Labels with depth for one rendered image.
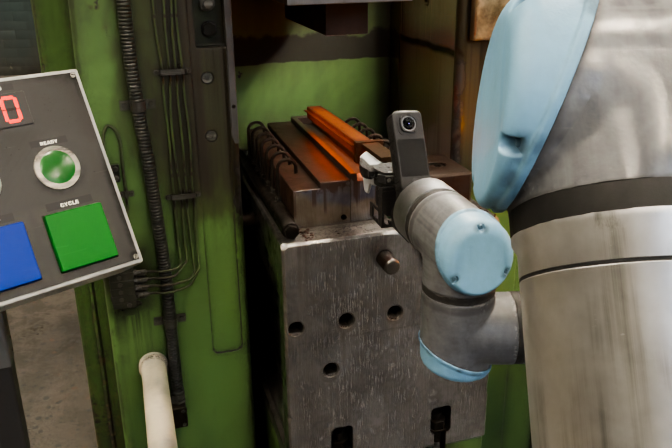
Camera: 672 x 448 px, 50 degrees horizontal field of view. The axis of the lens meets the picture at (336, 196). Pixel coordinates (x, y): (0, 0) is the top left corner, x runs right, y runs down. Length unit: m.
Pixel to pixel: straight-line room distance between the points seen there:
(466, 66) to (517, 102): 1.04
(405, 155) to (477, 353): 0.28
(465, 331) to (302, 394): 0.45
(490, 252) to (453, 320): 0.10
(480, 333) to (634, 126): 0.58
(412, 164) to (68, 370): 1.87
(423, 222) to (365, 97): 0.83
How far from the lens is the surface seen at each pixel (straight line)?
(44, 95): 1.03
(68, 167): 1.00
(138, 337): 1.39
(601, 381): 0.33
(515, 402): 1.76
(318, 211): 1.18
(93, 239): 0.98
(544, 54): 0.34
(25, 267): 0.95
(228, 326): 1.40
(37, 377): 2.66
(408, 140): 1.00
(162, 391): 1.31
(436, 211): 0.87
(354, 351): 1.25
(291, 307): 1.17
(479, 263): 0.84
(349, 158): 1.31
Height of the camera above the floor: 1.37
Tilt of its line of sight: 20 degrees down
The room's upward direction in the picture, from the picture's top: 1 degrees counter-clockwise
